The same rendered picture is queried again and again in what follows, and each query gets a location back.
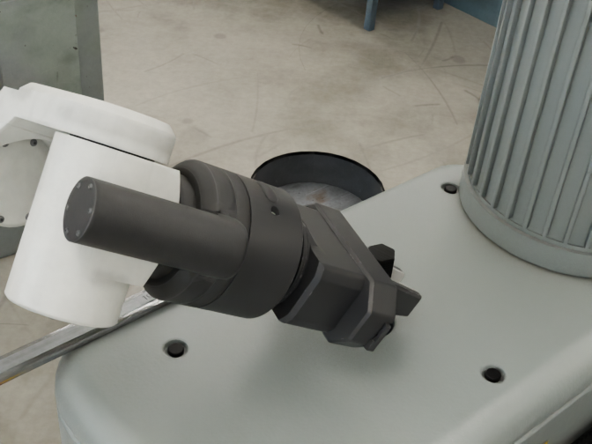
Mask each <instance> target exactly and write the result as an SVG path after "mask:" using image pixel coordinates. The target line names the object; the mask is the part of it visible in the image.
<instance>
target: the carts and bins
mask: <svg viewBox="0 0 592 444"><path fill-rule="evenodd" d="M251 179H254V180H257V181H262V182H264V183H267V184H270V185H271V186H274V187H277V188H280V189H283V190H285V191H286V192H287V193H289V194H290V195H291V196H292V198H293V199H294V201H295V202H296V204H300V205H306V204H313V203H319V204H323V205H326V206H329V207H331V208H333V209H336V210H339V211H342V210H344V209H347V208H349V207H351V206H353V205H354V204H358V203H360V202H362V201H364V200H367V199H368V198H370V197H372V196H376V195H378V194H380V193H381V192H384V191H385V189H384V188H383V185H382V182H381V181H380V179H379V178H378V177H377V175H376V174H374V173H373V172H372V171H371V170H370V169H368V168H367V167H366V166H363V165H362V164H360V163H359V162H357V161H355V160H353V159H348V158H346V157H344V156H340V155H336V154H333V153H329V152H290V153H286V154H283V155H279V156H277V157H274V158H272V159H269V160H267V161H265V162H263V163H262V164H261V165H260V166H259V167H258V168H257V169H256V170H255V171H254V173H253V174H252V176H251Z"/></svg>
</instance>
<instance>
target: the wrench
mask: <svg viewBox="0 0 592 444"><path fill-rule="evenodd" d="M170 303H172V302H168V301H164V300H157V299H154V298H153V297H152V296H151V295H150V294H148V293H147V291H146V290H143V291H141V292H138V293H136V294H134V295H131V296H129V297H128V298H126V299H125V300H124V302H123V305H122V310H121V313H120V316H119V319H118V322H117V324H116V325H114V326H112V327H109V328H94V327H86V326H82V325H77V324H73V323H71V324H69V325H67V326H65V327H63V328H60V329H58V330H56V331H54V332H52V333H49V334H47V335H46V336H44V337H41V338H38V339H36V340H34V341H32V342H31V343H29V344H25V345H23V346H21V347H19V348H18V349H16V350H13V351H10V352H8V353H6V354H4V355H2V356H0V385H3V384H5V383H6V382H8V381H11V380H13V379H15V378H17V377H19V376H20V375H22V374H26V373H28V372H30V371H32V370H34V369H35V368H37V367H39V366H42V365H44V364H46V363H48V362H49V361H52V360H54V359H57V358H59V357H61V356H63V355H64V354H66V353H68V352H71V351H73V350H76V349H77V348H79V347H81V346H83V345H85V344H88V343H90V342H92V341H93V340H95V339H97V338H100V337H103V336H105V335H106V334H108V333H110V332H112V331H114V330H116V329H119V328H120V327H122V326H125V325H127V324H129V323H131V322H133V321H135V320H137V319H139V318H141V317H143V316H145V315H148V314H150V313H152V312H154V311H156V310H158V309H160V308H162V307H164V306H166V305H168V304H170Z"/></svg>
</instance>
